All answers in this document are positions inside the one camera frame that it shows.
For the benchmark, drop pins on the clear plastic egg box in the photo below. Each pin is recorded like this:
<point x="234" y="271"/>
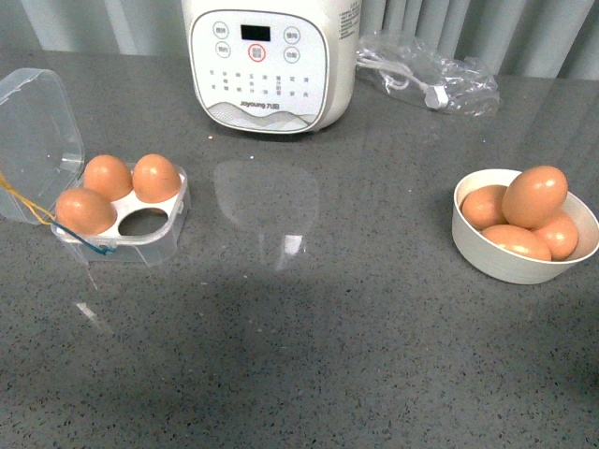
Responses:
<point x="42" y="155"/>

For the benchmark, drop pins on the white round bowl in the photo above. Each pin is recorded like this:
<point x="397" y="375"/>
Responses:
<point x="499" y="263"/>

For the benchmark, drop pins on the brown egg bowl right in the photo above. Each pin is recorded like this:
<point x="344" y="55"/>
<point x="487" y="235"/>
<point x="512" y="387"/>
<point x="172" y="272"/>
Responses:
<point x="560" y="234"/>

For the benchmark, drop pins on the brown egg box back-left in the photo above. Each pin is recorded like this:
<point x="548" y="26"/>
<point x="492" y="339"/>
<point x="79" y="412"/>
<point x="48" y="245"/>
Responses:
<point x="109" y="176"/>

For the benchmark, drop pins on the brown egg box front-left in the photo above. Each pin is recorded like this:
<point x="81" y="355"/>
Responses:
<point x="85" y="211"/>

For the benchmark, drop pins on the brown egg bowl front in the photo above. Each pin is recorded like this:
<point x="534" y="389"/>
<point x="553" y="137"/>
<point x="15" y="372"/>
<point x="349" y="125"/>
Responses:
<point x="518" y="240"/>

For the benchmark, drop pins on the brown egg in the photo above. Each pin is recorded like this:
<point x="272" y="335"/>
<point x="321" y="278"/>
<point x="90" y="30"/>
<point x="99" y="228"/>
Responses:
<point x="534" y="195"/>

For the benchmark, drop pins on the clear plastic bag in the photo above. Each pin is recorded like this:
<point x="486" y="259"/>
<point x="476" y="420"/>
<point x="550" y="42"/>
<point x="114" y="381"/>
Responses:
<point x="409" y="70"/>

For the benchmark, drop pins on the brown egg box back-right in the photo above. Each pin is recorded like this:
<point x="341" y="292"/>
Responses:
<point x="155" y="179"/>

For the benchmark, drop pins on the brown egg bowl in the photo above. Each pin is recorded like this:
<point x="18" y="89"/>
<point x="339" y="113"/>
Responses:
<point x="483" y="207"/>
<point x="518" y="240"/>
<point x="560" y="234"/>

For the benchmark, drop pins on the brown egg bowl left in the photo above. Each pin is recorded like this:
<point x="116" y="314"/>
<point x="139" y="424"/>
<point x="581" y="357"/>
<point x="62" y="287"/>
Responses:
<point x="483" y="207"/>

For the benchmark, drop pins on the white Joyoung blender appliance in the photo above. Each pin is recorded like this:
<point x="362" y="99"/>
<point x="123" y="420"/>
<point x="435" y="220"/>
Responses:
<point x="275" y="67"/>

